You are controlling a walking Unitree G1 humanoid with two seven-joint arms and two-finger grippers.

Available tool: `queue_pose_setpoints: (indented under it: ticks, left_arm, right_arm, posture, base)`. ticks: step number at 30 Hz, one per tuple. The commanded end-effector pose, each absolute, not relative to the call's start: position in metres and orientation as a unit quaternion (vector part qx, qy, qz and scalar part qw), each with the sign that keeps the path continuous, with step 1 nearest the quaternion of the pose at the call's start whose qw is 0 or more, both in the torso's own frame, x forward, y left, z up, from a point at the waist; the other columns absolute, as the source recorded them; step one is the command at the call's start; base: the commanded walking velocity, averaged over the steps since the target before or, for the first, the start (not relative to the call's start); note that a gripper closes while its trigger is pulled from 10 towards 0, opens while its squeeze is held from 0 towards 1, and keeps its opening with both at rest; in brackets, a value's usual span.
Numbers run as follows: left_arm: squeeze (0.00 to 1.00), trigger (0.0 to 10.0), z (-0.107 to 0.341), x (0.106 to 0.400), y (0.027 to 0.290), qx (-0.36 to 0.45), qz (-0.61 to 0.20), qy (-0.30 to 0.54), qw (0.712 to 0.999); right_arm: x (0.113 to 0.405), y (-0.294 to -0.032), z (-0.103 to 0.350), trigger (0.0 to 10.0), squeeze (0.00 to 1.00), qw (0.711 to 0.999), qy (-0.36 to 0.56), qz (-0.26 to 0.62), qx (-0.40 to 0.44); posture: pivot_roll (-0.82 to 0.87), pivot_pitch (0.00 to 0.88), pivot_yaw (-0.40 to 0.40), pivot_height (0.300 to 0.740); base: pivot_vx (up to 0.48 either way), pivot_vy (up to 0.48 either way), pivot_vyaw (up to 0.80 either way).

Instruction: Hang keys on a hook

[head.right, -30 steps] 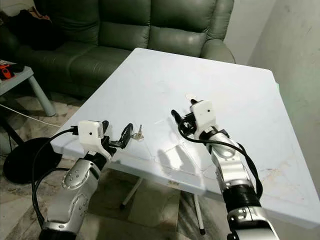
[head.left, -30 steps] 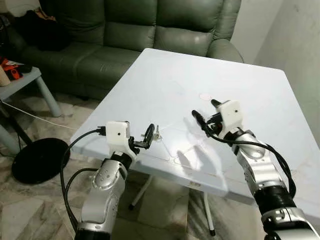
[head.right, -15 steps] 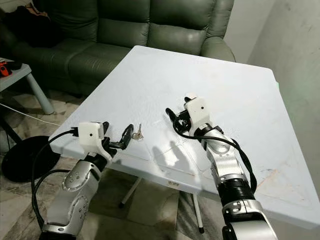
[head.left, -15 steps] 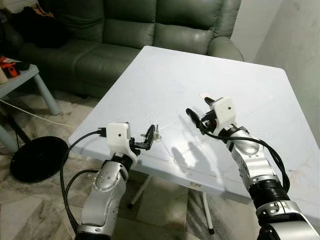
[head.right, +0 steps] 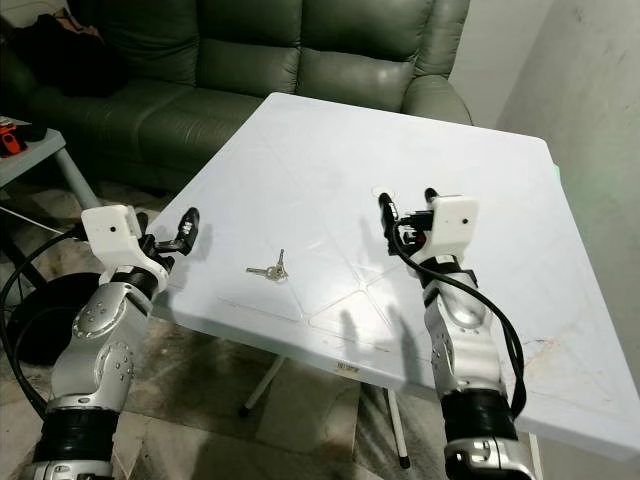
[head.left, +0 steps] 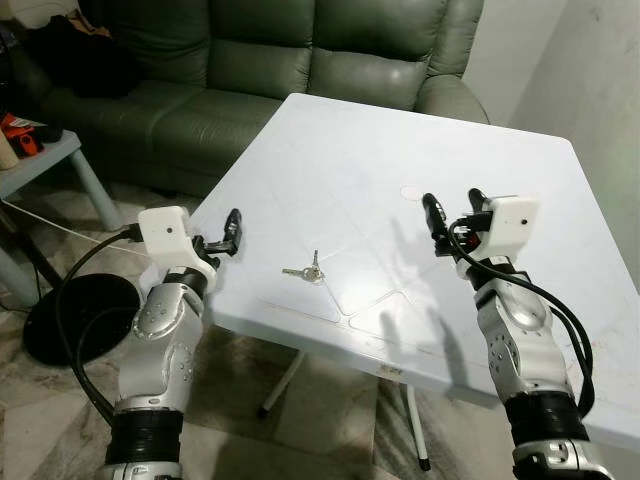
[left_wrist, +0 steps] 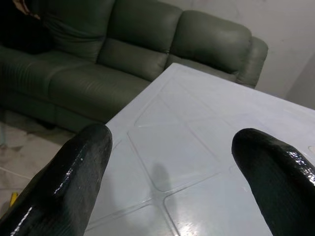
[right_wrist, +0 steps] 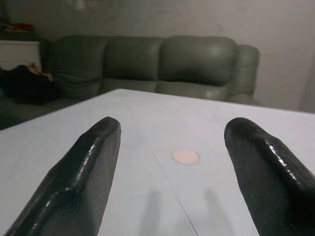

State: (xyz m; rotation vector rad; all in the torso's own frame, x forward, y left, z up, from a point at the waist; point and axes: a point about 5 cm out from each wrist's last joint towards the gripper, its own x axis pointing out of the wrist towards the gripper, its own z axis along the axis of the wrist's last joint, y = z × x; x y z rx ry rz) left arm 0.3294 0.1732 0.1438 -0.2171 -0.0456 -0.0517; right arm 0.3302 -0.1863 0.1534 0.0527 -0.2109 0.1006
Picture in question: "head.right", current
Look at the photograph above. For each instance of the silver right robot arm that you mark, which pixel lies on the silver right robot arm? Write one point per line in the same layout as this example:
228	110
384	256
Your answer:
465	350

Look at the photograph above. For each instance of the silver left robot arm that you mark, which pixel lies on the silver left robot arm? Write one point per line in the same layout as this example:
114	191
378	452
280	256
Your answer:
95	345

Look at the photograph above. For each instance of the white plastic folding table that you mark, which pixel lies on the white plastic folding table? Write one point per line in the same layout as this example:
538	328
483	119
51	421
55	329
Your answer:
360	300

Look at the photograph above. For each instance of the black round stand base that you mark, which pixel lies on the black round stand base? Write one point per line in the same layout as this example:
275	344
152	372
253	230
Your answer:
50	320

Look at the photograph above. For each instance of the grey side table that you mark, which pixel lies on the grey side table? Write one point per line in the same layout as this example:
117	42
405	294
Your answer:
40	155

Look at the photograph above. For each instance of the green leather sofa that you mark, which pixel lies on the green leather sofa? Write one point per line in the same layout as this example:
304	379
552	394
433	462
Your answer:
260	60

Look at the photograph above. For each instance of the orange and black tool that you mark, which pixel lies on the orange and black tool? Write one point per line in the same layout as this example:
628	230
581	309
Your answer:
12	138

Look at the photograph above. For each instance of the black bag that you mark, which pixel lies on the black bag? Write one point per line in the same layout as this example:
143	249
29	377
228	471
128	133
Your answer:
60	55

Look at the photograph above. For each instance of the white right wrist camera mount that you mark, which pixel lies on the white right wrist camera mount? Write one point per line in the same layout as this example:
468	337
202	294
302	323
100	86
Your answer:
455	220

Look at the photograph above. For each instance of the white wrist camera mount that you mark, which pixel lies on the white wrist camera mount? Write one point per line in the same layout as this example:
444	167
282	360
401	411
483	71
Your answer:
455	220
108	230

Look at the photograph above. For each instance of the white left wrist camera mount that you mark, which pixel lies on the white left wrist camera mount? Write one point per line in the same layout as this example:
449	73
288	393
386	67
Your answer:
108	230

